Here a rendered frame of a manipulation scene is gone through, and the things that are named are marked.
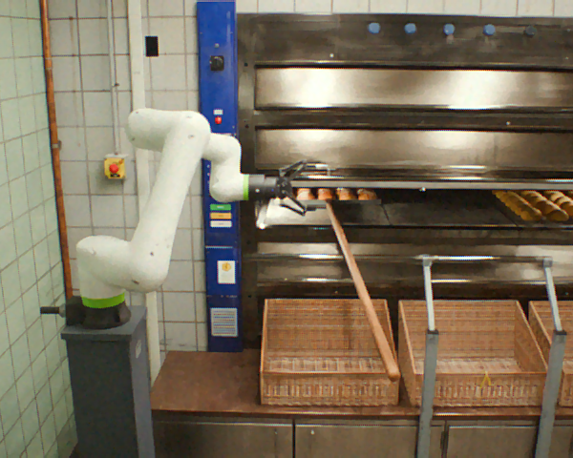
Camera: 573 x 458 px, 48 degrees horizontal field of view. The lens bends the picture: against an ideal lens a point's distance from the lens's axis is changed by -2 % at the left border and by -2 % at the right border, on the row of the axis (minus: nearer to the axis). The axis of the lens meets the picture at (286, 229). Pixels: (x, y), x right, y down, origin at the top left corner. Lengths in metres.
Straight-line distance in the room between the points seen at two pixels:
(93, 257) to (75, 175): 1.23
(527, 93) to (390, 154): 0.63
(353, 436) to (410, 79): 1.49
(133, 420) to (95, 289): 0.41
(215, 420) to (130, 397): 0.79
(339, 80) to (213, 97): 0.54
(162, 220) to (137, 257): 0.12
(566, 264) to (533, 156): 0.54
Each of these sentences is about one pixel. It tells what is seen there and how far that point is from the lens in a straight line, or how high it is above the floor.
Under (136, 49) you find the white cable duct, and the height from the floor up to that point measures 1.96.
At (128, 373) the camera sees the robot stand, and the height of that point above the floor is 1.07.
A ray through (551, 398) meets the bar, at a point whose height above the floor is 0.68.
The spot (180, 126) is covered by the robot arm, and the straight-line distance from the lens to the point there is 1.83.
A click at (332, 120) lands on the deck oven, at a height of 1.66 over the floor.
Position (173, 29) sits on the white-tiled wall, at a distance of 2.86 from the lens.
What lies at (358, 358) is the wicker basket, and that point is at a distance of 3.04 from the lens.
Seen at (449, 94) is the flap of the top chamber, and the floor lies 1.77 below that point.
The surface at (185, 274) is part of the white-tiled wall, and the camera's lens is 3.03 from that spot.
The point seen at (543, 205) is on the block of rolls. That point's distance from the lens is 3.43.
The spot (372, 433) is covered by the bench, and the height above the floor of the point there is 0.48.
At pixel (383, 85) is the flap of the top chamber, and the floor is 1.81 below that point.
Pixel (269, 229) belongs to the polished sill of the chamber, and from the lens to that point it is 2.92.
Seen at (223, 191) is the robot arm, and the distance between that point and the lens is 2.26.
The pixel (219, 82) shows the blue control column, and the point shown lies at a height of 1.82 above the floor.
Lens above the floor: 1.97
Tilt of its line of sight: 16 degrees down
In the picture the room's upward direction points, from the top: straight up
